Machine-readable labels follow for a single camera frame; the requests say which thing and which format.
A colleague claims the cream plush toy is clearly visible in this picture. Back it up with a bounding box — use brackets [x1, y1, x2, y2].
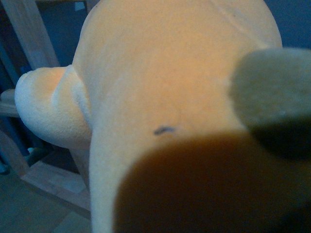
[14, 0, 311, 233]

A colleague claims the light wooden shelf unit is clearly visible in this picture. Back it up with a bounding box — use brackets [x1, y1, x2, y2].
[2, 0, 91, 217]

